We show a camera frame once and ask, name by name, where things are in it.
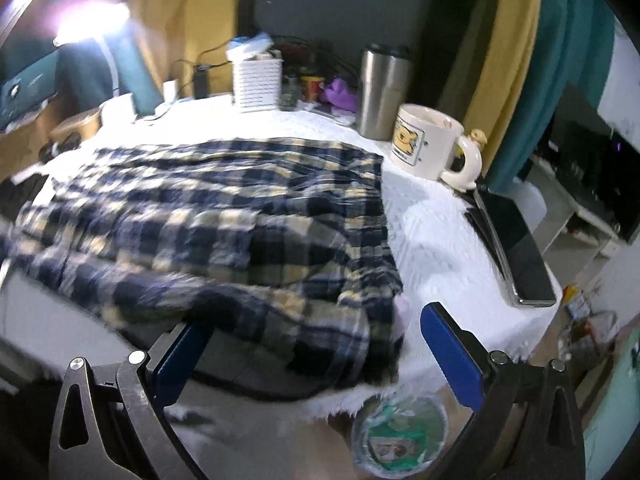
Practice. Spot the red can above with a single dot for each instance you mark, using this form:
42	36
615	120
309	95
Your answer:
312	89

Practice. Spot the black charger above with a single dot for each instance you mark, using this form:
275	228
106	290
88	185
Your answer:
201	82

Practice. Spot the white charger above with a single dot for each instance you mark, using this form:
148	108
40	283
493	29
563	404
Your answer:
170	92

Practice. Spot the brown cardboard box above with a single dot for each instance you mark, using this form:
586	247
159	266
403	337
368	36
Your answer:
30	145

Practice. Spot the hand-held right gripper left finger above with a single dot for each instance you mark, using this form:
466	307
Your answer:
172	365

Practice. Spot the stainless steel tumbler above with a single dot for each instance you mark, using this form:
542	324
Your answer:
382	95

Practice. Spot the white side desk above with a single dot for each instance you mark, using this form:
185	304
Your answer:
590	220

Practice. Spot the narrow yellow curtain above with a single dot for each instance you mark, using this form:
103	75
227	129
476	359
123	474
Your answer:
505	60

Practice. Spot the purple cloth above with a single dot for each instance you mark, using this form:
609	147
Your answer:
340	92

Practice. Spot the narrow teal curtain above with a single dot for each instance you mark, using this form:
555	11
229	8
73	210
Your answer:
565	60

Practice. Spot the wide yellow curtain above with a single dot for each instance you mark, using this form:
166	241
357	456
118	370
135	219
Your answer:
175	20

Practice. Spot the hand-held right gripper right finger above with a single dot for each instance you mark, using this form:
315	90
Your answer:
450	355

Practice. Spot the trash bin with green bag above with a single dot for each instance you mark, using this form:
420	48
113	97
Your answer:
400	435

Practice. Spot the cream bear mug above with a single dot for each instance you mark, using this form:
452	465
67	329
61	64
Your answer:
420	145

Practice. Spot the blue yellow plaid shirt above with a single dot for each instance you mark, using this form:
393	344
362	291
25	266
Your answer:
200	220

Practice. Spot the dark window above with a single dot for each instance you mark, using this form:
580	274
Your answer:
325	0

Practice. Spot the blue face mask pack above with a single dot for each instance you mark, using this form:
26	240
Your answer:
250	45

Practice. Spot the tablet with teal screen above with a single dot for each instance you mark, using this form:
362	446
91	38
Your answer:
25	90

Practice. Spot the white perforated basket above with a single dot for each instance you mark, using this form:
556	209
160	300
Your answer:
257	85

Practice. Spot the white desk lamp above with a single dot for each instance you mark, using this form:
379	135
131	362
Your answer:
85	25

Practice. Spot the black smartphone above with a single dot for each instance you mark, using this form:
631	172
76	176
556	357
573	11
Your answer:
520	250

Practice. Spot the wide teal curtain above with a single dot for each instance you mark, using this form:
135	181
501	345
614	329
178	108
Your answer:
135	75

